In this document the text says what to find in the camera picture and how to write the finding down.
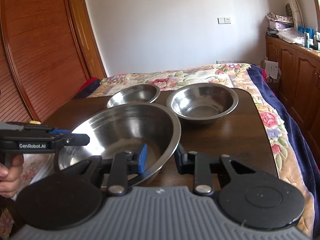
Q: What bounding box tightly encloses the person's left hand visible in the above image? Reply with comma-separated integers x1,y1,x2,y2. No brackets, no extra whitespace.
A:
0,154,24,198

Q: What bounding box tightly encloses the yellow plush toy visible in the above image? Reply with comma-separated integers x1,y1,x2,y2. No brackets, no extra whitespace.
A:
29,120,41,125

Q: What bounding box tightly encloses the wooden door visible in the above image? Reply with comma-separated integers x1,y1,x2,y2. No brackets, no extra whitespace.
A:
69,0,107,79

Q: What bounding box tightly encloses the dark blue blanket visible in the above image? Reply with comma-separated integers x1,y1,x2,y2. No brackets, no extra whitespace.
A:
247,64,319,238

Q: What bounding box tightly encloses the floral bed quilt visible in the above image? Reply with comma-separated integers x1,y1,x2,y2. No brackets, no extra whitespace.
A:
89,63,315,236

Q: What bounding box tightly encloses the medium steel bowl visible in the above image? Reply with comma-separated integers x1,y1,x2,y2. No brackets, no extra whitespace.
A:
166,83,239,124

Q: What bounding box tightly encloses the wall light switch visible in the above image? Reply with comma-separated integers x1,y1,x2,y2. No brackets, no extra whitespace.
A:
218,17,231,24

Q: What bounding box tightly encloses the small steel bowl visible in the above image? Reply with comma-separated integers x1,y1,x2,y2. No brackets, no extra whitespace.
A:
106,84,161,108

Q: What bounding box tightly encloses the white paper bag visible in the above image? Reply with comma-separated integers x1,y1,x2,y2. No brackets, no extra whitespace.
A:
261,60,279,79

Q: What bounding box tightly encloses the wooden slatted headboard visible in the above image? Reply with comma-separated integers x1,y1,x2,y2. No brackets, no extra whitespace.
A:
1,0,90,122

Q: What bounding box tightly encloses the wooden cabinet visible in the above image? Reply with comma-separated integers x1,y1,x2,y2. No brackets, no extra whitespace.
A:
266,36,319,163

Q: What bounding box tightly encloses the large steel bowl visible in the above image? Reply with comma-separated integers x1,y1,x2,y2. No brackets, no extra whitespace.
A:
54,103,181,186

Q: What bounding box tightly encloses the pile of folded cloth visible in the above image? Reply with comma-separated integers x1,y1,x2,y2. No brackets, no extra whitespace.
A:
266,12,294,24

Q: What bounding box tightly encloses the wall power outlet strip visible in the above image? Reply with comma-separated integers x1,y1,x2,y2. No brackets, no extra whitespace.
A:
216,60,245,64

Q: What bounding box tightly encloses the red cloth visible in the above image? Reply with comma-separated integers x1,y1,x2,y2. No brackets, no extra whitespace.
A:
78,77,101,92

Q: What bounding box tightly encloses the floral square plate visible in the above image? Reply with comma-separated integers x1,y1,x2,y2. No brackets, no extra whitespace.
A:
16,153,54,195

